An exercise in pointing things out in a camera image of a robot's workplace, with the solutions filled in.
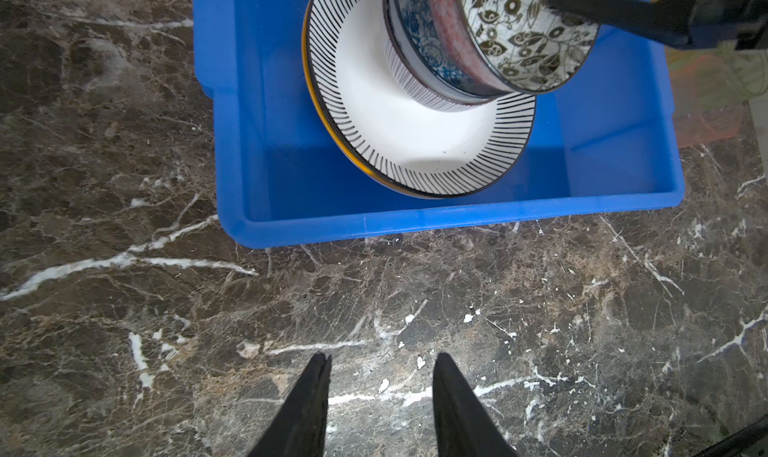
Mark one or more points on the purple striped small bowl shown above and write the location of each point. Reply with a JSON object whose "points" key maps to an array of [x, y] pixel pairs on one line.
{"points": [[410, 76]]}

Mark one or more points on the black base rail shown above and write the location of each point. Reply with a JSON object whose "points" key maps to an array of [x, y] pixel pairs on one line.
{"points": [[750, 441]]}

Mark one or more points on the green translucent cup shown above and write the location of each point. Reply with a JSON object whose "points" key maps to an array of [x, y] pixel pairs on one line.
{"points": [[748, 68]]}

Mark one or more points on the blue floral white bowl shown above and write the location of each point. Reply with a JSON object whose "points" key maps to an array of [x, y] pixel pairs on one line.
{"points": [[416, 19]]}

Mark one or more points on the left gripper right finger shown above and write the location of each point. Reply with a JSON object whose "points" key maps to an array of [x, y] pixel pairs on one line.
{"points": [[463, 427]]}

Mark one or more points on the dotted yellow rim plate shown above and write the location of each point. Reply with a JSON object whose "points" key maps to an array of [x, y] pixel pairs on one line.
{"points": [[328, 124]]}

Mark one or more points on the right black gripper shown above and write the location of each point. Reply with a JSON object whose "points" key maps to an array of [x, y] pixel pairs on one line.
{"points": [[682, 24]]}

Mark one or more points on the black striped rim white plate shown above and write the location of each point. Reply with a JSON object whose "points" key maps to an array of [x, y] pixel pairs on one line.
{"points": [[432, 153]]}

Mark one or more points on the red leaf pattern bowl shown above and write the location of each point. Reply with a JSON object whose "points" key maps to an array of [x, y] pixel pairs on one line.
{"points": [[514, 45]]}

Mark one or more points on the blue plastic bin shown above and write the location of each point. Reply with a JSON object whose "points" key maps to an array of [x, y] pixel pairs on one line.
{"points": [[604, 142]]}

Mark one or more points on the pink translucent cup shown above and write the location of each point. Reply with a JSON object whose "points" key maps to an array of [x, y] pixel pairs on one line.
{"points": [[708, 102]]}

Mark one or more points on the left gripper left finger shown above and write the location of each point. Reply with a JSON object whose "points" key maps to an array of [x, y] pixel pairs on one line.
{"points": [[299, 428]]}

